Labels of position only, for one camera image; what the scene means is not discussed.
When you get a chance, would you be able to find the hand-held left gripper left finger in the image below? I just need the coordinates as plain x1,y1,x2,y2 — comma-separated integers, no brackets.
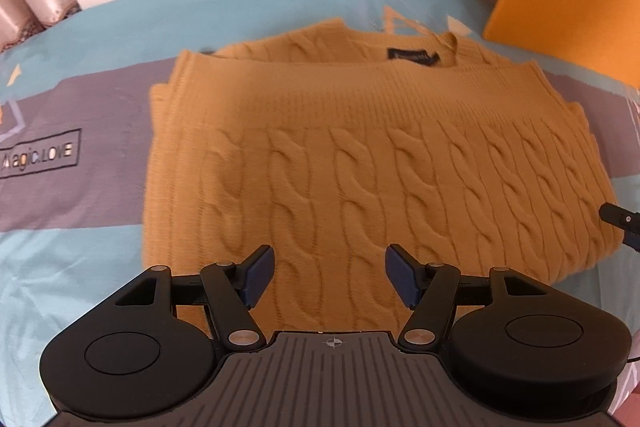
114,245,276,352

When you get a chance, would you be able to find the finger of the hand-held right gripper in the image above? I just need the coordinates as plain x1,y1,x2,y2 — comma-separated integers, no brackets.
599,201,640,254

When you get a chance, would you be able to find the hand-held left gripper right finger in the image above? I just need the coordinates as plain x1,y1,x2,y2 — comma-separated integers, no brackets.
385,244,549,352

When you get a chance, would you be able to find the tan cable knit cardigan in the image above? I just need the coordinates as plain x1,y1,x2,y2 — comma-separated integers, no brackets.
141,19,626,334

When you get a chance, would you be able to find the blue grey printed bed sheet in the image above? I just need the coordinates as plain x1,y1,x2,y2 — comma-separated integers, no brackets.
0,0,640,408

